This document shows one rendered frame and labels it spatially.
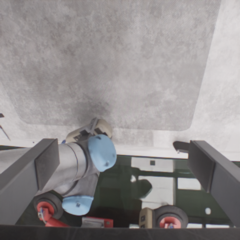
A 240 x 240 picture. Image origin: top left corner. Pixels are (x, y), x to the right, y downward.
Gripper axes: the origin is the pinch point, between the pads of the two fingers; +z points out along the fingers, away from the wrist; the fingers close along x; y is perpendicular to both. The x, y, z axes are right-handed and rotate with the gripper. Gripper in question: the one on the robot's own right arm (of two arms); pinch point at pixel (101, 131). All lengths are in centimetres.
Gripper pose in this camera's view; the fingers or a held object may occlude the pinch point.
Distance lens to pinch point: 68.7
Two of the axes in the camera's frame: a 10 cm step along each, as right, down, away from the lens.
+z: 1.4, -6.1, 7.8
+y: 8.3, -3.6, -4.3
